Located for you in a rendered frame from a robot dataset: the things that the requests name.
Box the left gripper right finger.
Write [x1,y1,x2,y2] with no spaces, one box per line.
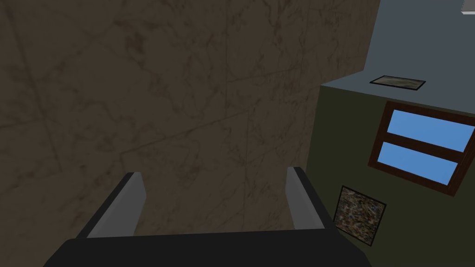
[285,166,338,230]

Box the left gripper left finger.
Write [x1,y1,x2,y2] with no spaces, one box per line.
[76,171,147,239]

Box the brown framed window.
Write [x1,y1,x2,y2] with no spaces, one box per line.
[367,100,475,197]

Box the speckled brown wall picture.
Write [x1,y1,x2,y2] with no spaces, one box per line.
[333,185,387,247]

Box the grey framed wall picture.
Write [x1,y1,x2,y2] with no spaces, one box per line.
[369,75,427,91]

